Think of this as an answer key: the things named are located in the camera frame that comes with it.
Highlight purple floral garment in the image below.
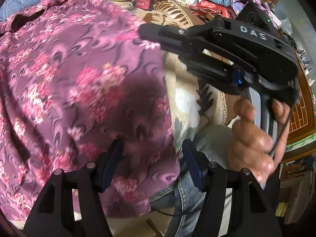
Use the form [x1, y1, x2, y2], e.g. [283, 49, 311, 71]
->
[1, 0, 180, 221]

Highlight black sleeved right forearm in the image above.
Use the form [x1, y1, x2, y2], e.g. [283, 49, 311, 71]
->
[264, 164, 281, 212]

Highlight person's right hand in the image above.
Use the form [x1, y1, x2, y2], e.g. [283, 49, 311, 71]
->
[227, 99, 290, 184]

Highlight blue denim jeans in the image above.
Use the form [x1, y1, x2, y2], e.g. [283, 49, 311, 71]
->
[150, 161, 205, 237]

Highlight beige leaf-pattern blanket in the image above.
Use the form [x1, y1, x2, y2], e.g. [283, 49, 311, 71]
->
[108, 0, 238, 151]

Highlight wooden framed cabinet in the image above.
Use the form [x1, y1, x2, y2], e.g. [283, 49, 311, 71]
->
[262, 0, 315, 163]

